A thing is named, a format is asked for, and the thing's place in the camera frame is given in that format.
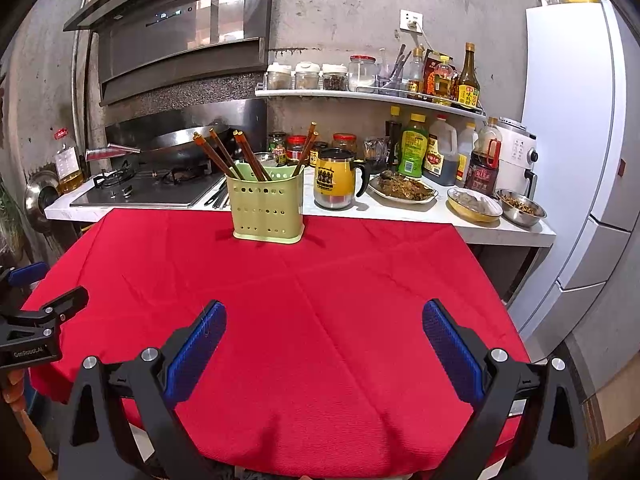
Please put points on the clear cup with utensils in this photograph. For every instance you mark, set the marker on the clear cup with utensils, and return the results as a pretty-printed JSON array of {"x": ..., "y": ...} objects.
[{"x": 392, "y": 74}]

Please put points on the green perforated chopstick holder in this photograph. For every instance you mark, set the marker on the green perforated chopstick holder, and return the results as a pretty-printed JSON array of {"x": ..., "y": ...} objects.
[{"x": 265, "y": 205}]

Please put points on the steel gas stove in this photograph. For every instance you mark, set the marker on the steel gas stove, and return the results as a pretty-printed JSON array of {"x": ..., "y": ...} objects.
[{"x": 150, "y": 192}]

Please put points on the round steel pot lid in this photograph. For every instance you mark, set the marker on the round steel pot lid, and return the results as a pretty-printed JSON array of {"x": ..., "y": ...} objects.
[{"x": 42, "y": 195}]

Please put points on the green plastic bottle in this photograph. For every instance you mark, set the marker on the green plastic bottle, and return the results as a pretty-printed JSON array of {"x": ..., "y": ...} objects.
[{"x": 414, "y": 147}]

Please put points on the yellow rimmed bowl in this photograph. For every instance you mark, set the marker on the yellow rimmed bowl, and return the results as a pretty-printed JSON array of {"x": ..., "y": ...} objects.
[{"x": 472, "y": 203}]

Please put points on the white refrigerator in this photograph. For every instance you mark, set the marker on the white refrigerator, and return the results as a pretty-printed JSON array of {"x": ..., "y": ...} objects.
[{"x": 575, "y": 135}]

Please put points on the white plastic jug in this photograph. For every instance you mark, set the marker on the white plastic jug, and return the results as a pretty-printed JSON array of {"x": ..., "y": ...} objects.
[{"x": 467, "y": 147}]

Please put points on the red seasoning packet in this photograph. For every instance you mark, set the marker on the red seasoning packet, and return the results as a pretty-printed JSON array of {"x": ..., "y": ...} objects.
[{"x": 431, "y": 67}]

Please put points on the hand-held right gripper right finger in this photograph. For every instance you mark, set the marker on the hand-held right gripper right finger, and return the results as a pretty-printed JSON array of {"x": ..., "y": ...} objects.
[{"x": 452, "y": 355}]

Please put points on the steel bowl of food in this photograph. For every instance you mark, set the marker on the steel bowl of food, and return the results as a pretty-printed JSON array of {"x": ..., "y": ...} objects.
[{"x": 520, "y": 206}]

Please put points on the dark-lidded sauce jar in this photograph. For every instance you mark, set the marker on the dark-lidded sauce jar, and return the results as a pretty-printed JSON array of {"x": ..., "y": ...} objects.
[{"x": 317, "y": 155}]

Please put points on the red tablecloth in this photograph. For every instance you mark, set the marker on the red tablecloth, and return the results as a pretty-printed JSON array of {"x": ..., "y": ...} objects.
[{"x": 325, "y": 285}]

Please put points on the glass jar red lid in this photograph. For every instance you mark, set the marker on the glass jar red lid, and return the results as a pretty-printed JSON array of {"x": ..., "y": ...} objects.
[{"x": 362, "y": 71}]

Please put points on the small clear glass bottle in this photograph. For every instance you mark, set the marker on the small clear glass bottle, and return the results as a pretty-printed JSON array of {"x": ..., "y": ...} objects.
[{"x": 415, "y": 72}]

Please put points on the plate of cooked food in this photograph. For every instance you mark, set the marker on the plate of cooked food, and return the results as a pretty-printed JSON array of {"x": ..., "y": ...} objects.
[{"x": 402, "y": 187}]

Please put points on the tall dark sauce bottle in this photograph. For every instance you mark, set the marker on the tall dark sauce bottle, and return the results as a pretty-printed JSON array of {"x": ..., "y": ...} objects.
[{"x": 467, "y": 82}]

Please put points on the clear cooking oil bottle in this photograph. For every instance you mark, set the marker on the clear cooking oil bottle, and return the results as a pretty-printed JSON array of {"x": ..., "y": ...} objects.
[{"x": 67, "y": 172}]

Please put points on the metal gas pipe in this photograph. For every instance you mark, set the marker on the metal gas pipe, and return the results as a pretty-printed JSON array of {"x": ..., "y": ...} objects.
[{"x": 77, "y": 85}]

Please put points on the green-lidded sauce jar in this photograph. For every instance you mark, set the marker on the green-lidded sauce jar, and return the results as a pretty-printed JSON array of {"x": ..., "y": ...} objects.
[{"x": 277, "y": 149}]

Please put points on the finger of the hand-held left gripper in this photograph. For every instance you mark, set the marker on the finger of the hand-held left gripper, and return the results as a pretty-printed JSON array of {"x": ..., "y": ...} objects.
[
  {"x": 60, "y": 307},
  {"x": 27, "y": 272}
]

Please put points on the yellow oil bottle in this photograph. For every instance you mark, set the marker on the yellow oil bottle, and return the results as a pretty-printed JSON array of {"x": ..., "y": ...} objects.
[{"x": 444, "y": 82}]

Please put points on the white wall shelf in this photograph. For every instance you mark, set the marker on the white wall shelf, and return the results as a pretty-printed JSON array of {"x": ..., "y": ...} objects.
[{"x": 350, "y": 94}]

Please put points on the green plant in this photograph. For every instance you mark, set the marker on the green plant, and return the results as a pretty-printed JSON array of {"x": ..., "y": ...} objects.
[{"x": 10, "y": 220}]

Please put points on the black soy sauce bottle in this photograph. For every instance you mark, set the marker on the black soy sauce bottle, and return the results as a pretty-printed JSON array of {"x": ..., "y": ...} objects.
[{"x": 393, "y": 140}]

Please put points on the steel wok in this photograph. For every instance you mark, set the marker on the steel wok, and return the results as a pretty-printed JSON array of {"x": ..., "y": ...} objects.
[{"x": 180, "y": 142}]

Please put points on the dark snack packet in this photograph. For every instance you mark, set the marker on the dark snack packet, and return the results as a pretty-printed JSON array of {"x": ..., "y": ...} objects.
[{"x": 375, "y": 152}]

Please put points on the large dark liquid jug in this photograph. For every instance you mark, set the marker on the large dark liquid jug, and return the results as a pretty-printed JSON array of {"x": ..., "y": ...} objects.
[{"x": 442, "y": 152}]

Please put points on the white wall socket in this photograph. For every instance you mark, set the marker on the white wall socket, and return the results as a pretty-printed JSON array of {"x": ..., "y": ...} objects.
[{"x": 411, "y": 21}]

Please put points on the red wall tag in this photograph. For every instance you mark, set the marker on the red wall tag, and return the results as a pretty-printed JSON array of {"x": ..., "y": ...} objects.
[{"x": 61, "y": 133}]

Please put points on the dark steel range hood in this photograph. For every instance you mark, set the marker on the dark steel range hood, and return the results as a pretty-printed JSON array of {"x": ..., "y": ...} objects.
[{"x": 185, "y": 35}]

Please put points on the white air fryer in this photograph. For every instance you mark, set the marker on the white air fryer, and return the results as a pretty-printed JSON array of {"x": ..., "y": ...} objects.
[{"x": 517, "y": 155}]

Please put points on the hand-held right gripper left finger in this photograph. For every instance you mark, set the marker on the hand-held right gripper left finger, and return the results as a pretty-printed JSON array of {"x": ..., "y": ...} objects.
[{"x": 195, "y": 355}]

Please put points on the person's left hand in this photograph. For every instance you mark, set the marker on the person's left hand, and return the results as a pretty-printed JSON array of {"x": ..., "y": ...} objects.
[{"x": 12, "y": 387}]

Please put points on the white-lidded spice jar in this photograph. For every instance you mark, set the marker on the white-lidded spice jar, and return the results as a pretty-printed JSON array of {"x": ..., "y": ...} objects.
[
  {"x": 334, "y": 79},
  {"x": 279, "y": 79},
  {"x": 306, "y": 77}
]

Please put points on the set of wooden chopsticks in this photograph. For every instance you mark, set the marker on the set of wooden chopsticks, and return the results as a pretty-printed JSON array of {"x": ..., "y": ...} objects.
[{"x": 253, "y": 160}]

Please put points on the red-lidded sauce jar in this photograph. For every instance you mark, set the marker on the red-lidded sauce jar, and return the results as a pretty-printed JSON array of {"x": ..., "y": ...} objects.
[
  {"x": 296, "y": 150},
  {"x": 345, "y": 142}
]

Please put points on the light wooden furniture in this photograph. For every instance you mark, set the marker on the light wooden furniture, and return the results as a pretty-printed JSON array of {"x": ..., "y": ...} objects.
[{"x": 615, "y": 400}]

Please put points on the yellow steel mug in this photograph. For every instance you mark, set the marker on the yellow steel mug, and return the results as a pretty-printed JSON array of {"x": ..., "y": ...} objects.
[{"x": 337, "y": 180}]

